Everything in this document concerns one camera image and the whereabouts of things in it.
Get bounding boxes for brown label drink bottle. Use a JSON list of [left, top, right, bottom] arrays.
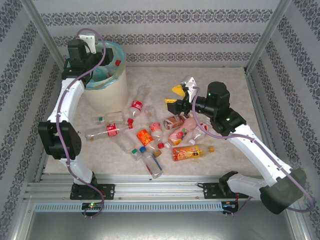
[[163, 114, 192, 130]]

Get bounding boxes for pink yogurt drink bottle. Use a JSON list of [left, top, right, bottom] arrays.
[[164, 116, 196, 148]]

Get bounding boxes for clear bottle pink label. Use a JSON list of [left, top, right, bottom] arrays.
[[144, 104, 165, 150]]

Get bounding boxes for clear bottle white cap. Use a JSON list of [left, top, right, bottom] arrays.
[[187, 117, 213, 146]]

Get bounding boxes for clear cola bottle red label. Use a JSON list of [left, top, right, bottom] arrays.
[[128, 85, 150, 118]]

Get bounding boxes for orange label juice bottle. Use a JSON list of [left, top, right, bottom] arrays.
[[136, 127, 163, 158]]

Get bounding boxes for orange soda bottle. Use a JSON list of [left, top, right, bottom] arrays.
[[171, 144, 215, 162]]

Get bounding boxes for clear bottle blue cap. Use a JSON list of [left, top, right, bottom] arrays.
[[139, 146, 165, 180]]

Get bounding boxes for bin with blue liner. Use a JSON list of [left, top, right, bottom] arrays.
[[84, 39, 126, 91]]

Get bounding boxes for cream waste bin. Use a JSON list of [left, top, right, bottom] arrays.
[[81, 39, 129, 115]]

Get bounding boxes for squat clear bottle green cap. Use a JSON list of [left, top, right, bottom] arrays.
[[93, 111, 125, 126]]

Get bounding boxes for long clear bottle red cap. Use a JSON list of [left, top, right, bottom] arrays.
[[84, 118, 135, 142]]

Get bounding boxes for right controller board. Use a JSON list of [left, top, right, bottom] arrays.
[[221, 201, 240, 211]]

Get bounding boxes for controller board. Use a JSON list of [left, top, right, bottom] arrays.
[[81, 202, 104, 211], [221, 201, 240, 211]]

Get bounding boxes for left controller board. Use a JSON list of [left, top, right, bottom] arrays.
[[81, 202, 104, 211]]

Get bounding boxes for aluminium frame post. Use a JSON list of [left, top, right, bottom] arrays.
[[21, 0, 66, 73], [245, 0, 293, 75]]

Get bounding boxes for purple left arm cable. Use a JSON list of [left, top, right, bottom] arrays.
[[55, 27, 107, 220]]

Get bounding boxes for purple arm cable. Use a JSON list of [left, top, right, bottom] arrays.
[[191, 86, 315, 216], [55, 27, 107, 220]]

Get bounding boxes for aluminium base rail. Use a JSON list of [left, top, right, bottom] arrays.
[[23, 172, 266, 202]]

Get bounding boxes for grey slotted cable duct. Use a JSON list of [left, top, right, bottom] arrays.
[[33, 201, 224, 213]]

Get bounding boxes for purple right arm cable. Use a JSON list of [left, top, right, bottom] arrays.
[[191, 86, 315, 216]]

